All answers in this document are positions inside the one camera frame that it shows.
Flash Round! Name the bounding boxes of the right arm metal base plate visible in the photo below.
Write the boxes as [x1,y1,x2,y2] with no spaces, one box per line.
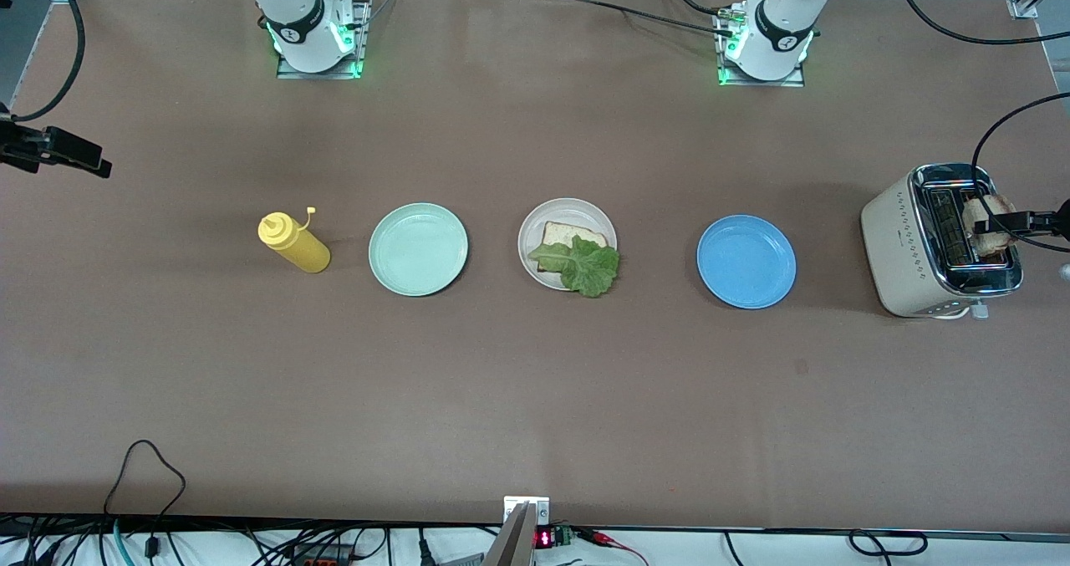
[276,0,374,81]

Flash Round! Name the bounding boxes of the blue plate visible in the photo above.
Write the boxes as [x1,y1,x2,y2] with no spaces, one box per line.
[696,214,798,310]

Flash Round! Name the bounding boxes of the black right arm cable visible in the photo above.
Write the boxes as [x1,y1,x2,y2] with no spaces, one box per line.
[0,0,87,124]

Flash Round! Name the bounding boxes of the thin black looped cable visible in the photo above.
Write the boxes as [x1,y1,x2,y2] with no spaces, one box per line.
[102,438,187,560]

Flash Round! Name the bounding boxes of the black coiled cable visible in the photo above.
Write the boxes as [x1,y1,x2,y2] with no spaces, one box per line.
[848,529,930,558]

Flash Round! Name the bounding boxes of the beige chrome toaster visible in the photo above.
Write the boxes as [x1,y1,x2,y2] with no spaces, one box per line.
[860,162,1026,321]

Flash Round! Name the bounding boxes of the green lettuce leaf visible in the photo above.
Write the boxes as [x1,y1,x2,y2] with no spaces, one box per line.
[527,236,621,299]

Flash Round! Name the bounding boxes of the black cable to arm base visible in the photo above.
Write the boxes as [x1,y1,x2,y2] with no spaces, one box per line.
[542,0,741,38]

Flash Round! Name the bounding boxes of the brown bread slice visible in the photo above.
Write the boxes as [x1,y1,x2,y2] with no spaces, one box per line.
[961,195,1021,258]
[538,220,609,273]

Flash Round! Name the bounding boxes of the silver mounting bracket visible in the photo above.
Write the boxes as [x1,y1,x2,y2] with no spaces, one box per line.
[503,496,551,526]

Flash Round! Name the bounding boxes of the red clip lead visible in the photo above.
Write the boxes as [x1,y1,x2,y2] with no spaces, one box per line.
[583,529,649,565]

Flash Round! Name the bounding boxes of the beige plate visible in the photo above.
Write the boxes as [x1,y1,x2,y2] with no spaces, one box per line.
[517,197,619,292]

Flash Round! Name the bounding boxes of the yellow mustard squeeze bottle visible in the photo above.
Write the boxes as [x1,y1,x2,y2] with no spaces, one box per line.
[256,206,333,275]

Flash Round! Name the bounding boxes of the grey camera pole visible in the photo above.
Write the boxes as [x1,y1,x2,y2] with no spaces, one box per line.
[481,502,537,566]

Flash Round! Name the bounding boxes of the green plate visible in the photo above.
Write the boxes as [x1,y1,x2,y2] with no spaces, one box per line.
[368,202,470,298]

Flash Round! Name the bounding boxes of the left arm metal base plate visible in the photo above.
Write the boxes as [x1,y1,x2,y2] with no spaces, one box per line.
[716,6,808,89]

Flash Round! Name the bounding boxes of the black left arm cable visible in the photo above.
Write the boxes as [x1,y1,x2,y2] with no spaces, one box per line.
[890,0,1070,254]

